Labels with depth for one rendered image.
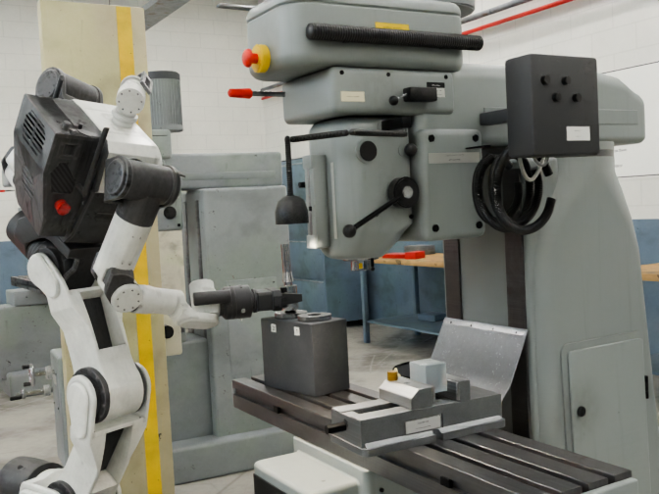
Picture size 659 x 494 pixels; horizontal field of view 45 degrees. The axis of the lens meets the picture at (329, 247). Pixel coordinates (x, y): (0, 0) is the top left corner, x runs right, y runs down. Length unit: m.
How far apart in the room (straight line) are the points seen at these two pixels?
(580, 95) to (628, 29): 5.00
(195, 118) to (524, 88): 9.86
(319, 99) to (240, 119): 9.94
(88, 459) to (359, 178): 0.99
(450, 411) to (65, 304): 0.99
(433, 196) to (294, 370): 0.60
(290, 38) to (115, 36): 1.87
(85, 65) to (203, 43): 8.25
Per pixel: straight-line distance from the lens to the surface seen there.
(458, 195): 1.90
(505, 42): 7.73
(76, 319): 2.10
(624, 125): 2.33
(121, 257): 1.91
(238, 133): 11.67
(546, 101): 1.75
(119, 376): 2.09
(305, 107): 1.83
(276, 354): 2.17
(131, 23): 3.55
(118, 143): 1.94
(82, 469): 2.22
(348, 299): 9.31
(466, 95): 1.95
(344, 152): 1.77
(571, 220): 2.05
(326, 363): 2.08
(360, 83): 1.77
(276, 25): 1.75
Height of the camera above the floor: 1.44
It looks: 3 degrees down
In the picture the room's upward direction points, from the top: 3 degrees counter-clockwise
